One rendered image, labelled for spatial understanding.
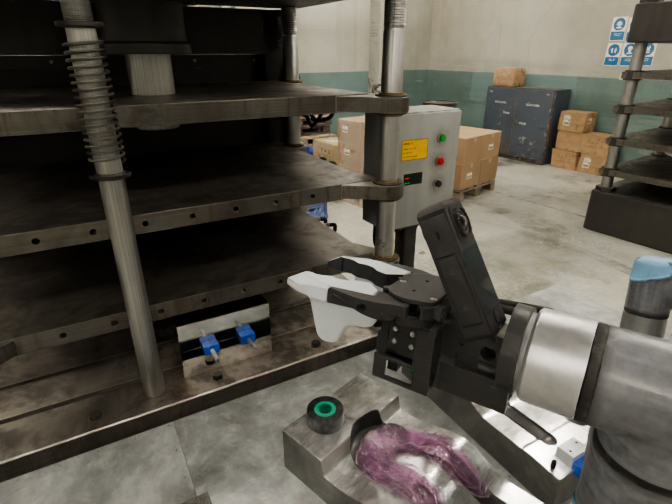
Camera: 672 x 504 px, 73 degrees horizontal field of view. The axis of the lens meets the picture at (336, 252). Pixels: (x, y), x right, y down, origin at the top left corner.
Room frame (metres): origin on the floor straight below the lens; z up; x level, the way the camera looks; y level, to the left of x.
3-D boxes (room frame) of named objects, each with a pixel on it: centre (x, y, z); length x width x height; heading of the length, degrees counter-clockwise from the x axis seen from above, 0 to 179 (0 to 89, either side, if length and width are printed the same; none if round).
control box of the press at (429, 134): (1.62, -0.27, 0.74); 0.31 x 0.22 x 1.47; 119
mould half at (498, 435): (0.91, -0.43, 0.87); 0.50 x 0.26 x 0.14; 29
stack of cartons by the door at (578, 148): (6.80, -3.71, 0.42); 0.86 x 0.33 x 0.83; 35
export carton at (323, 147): (6.21, -0.01, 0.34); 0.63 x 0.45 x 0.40; 35
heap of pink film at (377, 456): (0.66, -0.16, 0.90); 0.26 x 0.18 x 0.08; 47
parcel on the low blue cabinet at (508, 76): (7.90, -2.82, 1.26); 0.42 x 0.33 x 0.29; 35
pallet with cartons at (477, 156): (5.90, -1.36, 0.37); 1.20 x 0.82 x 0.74; 43
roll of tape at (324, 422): (0.76, 0.02, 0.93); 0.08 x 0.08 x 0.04
